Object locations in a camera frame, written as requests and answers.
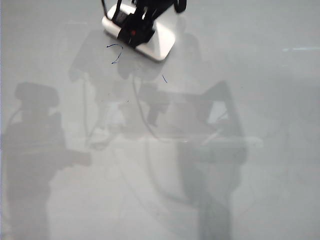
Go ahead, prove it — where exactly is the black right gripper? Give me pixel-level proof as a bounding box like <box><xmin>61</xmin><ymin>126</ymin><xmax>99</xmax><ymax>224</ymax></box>
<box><xmin>112</xmin><ymin>0</ymin><xmax>176</xmax><ymax>50</ymax></box>

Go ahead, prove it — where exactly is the white rectangular whiteboard eraser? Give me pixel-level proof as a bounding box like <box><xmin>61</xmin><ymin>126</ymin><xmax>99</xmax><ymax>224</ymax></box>
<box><xmin>101</xmin><ymin>3</ymin><xmax>176</xmax><ymax>62</ymax></box>

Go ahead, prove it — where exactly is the blue marker writing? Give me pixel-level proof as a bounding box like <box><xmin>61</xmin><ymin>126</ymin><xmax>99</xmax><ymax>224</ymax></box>
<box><xmin>105</xmin><ymin>43</ymin><xmax>168</xmax><ymax>84</ymax></box>

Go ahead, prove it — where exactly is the white glossy whiteboard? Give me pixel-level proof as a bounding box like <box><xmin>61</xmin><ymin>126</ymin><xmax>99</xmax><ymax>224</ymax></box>
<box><xmin>0</xmin><ymin>0</ymin><xmax>320</xmax><ymax>240</ymax></box>

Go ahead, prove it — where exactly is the thin black cable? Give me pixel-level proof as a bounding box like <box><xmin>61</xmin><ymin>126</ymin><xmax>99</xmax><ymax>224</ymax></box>
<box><xmin>100</xmin><ymin>0</ymin><xmax>111</xmax><ymax>17</ymax></box>

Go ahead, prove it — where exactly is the thick black cable loop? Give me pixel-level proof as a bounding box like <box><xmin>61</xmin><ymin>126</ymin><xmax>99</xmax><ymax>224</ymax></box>
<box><xmin>174</xmin><ymin>0</ymin><xmax>188</xmax><ymax>14</ymax></box>

